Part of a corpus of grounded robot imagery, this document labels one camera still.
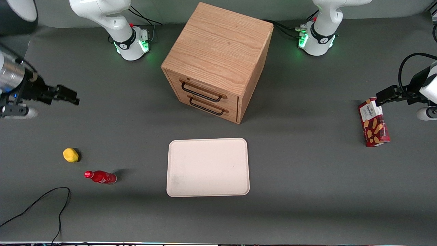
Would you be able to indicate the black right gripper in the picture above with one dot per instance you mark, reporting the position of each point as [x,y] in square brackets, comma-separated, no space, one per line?
[33,90]

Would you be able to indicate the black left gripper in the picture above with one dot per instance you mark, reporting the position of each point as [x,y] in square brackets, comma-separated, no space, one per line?
[409,94]

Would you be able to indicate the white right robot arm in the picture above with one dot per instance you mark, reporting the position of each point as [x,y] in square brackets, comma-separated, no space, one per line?
[116,20]

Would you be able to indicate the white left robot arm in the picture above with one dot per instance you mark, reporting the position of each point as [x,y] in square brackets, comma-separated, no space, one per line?
[322,37]

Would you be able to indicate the red coke bottle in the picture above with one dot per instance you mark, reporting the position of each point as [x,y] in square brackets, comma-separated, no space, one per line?
[102,177]

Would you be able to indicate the cream plastic tray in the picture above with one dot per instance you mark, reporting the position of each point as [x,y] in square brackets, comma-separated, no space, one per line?
[208,167]

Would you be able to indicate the red tartan shortbread box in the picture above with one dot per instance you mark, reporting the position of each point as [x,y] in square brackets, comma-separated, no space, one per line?
[375,126]

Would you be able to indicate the yellow lemon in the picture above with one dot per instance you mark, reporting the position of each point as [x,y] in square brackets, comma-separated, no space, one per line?
[70,155]

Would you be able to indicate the wooden drawer front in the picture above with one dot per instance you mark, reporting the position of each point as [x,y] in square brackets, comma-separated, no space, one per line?
[205,87]
[218,114]

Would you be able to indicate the wooden drawer cabinet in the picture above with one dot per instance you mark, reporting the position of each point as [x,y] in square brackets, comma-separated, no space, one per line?
[218,44]

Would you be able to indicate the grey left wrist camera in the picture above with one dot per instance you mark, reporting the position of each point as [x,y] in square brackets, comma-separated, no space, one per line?
[426,113]

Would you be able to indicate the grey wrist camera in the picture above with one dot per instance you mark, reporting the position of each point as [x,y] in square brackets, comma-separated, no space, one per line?
[426,113]
[20,112]

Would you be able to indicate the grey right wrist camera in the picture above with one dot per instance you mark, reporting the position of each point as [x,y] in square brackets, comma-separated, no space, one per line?
[20,112]

